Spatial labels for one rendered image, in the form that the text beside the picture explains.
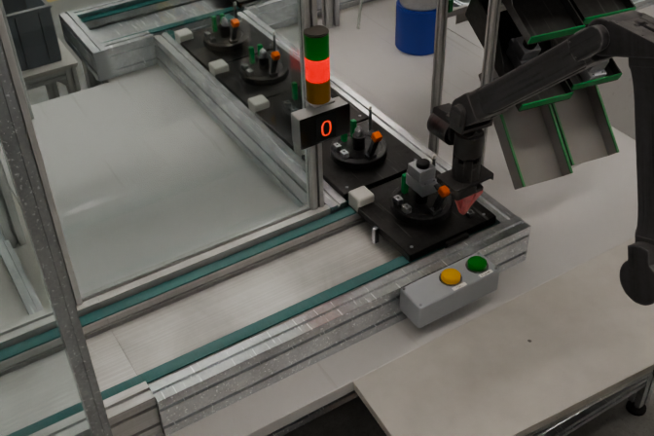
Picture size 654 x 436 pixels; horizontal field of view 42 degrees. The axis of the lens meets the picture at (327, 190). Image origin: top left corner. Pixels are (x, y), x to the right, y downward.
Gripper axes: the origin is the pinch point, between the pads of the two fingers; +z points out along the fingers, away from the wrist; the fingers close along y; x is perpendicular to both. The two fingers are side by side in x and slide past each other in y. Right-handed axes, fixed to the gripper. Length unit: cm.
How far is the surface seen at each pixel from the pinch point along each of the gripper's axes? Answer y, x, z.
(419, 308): 19.0, 10.7, 9.4
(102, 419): 82, 7, 3
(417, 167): 1.5, -13.8, -3.4
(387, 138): -10.4, -40.7, 7.9
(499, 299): -3.3, 10.6, 19.2
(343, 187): 10.3, -30.0, 8.0
